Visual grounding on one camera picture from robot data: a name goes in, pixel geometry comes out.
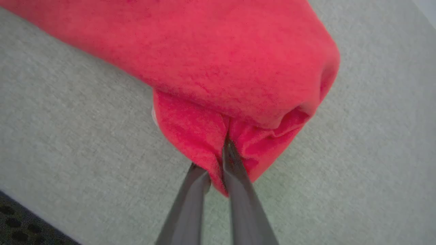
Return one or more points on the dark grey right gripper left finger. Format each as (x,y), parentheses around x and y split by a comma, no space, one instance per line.
(185,211)

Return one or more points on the grey fabric sofa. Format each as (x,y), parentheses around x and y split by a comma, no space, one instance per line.
(68,143)

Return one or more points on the red fleece garment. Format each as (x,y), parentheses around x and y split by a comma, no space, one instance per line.
(218,58)

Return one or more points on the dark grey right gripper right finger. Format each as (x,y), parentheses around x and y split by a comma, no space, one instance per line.
(243,204)

